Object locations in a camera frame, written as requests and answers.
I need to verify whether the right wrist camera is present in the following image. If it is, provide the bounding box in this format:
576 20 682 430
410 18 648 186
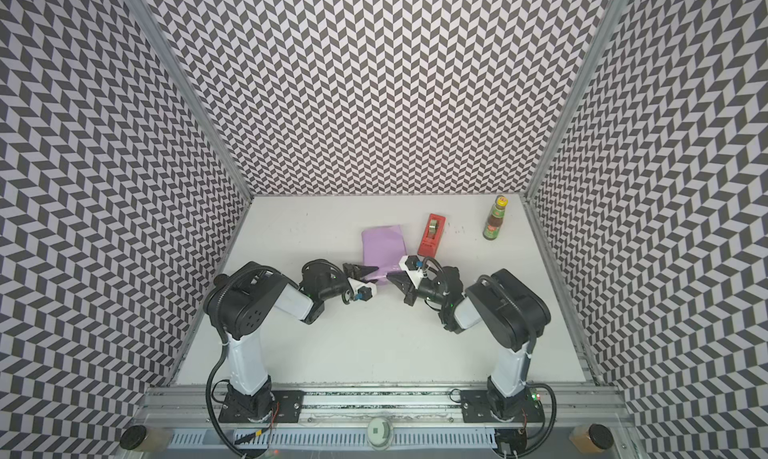
399 255 424 279

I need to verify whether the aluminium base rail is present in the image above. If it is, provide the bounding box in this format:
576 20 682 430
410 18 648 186
135 383 632 428

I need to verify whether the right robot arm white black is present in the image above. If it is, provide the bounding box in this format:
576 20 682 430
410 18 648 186
386 260 551 422

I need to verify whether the right corner jar black lid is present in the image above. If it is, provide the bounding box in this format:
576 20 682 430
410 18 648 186
569 423 615 454

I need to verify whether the round white button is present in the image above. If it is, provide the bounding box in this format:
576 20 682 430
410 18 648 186
366 417 395 450

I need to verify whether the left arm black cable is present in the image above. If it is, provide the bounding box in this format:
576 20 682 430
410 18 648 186
203 338 248 459

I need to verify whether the red tape dispenser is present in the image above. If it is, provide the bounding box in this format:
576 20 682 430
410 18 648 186
417 214 446 258

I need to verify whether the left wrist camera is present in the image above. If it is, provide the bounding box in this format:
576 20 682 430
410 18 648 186
350 280 377 302

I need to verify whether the pink wrapping paper sheet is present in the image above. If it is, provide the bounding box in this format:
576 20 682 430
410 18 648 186
361 225 407 281

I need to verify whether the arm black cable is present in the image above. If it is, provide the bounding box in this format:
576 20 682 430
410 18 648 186
497 384 558 459
203 338 248 459

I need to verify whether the small jar black lid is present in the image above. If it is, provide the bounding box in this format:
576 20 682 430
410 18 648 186
213 274 229 287

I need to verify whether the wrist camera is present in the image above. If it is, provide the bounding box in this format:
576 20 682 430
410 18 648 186
350 280 377 302
399 255 424 279

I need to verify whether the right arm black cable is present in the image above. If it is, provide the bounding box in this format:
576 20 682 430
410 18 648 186
497 384 558 459

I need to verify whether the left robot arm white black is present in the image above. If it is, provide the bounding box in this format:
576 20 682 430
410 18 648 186
204 259 377 422

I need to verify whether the corner jar black lid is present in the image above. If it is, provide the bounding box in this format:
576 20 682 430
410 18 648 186
569 423 615 454
119 425 173 453

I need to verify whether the left corner jar black lid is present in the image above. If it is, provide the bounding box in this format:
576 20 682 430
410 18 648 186
119 425 173 453

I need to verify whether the green sauce bottle yellow cap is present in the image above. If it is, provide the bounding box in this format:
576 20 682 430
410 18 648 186
483 195 508 241

